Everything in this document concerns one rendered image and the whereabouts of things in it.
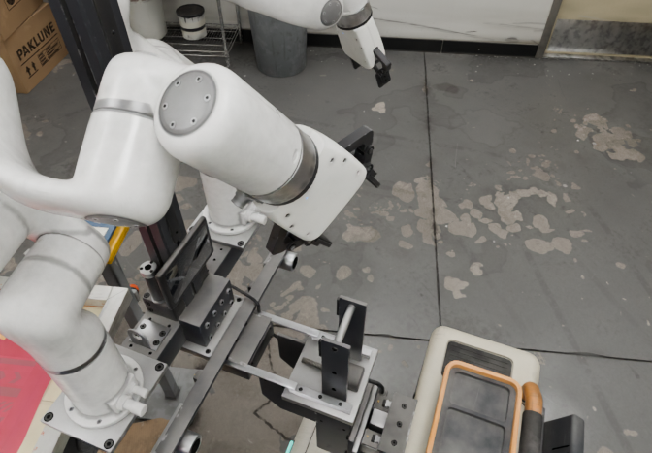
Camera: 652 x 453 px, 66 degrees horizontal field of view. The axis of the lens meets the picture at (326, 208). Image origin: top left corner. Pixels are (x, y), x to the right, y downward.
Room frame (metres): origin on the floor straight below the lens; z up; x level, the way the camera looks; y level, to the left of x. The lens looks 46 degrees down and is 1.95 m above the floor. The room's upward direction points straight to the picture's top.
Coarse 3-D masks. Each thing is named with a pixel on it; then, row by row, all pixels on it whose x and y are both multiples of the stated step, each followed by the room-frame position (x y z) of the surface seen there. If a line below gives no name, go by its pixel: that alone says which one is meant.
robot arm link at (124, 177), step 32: (0, 64) 0.38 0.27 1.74; (0, 96) 0.36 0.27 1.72; (0, 128) 0.33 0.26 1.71; (96, 128) 0.30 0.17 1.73; (128, 128) 0.30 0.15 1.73; (0, 160) 0.29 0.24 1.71; (96, 160) 0.28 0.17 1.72; (128, 160) 0.28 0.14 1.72; (160, 160) 0.29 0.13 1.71; (32, 192) 0.26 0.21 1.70; (64, 192) 0.26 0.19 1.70; (96, 192) 0.26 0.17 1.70; (128, 192) 0.26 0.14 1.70; (160, 192) 0.28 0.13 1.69; (128, 224) 0.26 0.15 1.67
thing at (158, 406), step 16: (112, 240) 0.86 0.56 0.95; (112, 256) 0.82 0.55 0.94; (112, 272) 0.85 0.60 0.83; (128, 320) 0.86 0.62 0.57; (176, 368) 0.98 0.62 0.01; (160, 384) 0.86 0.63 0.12; (176, 384) 0.89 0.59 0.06; (192, 384) 0.91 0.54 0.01; (160, 400) 0.85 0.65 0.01; (176, 400) 0.85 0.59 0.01; (144, 416) 0.78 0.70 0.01; (160, 416) 0.78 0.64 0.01
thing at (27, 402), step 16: (0, 352) 0.54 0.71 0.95; (16, 352) 0.54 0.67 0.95; (32, 384) 0.47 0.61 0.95; (48, 384) 0.47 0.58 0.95; (16, 400) 0.43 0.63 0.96; (32, 400) 0.43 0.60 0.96; (16, 416) 0.40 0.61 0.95; (32, 416) 0.40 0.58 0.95; (0, 432) 0.37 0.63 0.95; (16, 432) 0.37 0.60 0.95; (0, 448) 0.34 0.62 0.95; (16, 448) 0.34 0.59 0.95
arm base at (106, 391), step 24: (96, 360) 0.35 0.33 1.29; (120, 360) 0.38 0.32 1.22; (72, 384) 0.32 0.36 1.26; (96, 384) 0.33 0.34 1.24; (120, 384) 0.36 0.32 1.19; (144, 384) 0.38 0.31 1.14; (72, 408) 0.34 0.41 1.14; (96, 408) 0.32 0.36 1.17; (120, 408) 0.33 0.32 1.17; (144, 408) 0.33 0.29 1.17
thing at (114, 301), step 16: (0, 288) 0.68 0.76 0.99; (96, 288) 0.68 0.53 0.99; (112, 288) 0.68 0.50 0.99; (128, 288) 0.68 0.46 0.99; (96, 304) 0.65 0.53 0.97; (112, 304) 0.64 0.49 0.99; (128, 304) 0.66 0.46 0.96; (112, 320) 0.60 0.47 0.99; (112, 336) 0.57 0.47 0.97; (48, 432) 0.36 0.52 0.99; (48, 448) 0.33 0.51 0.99; (64, 448) 0.34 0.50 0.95
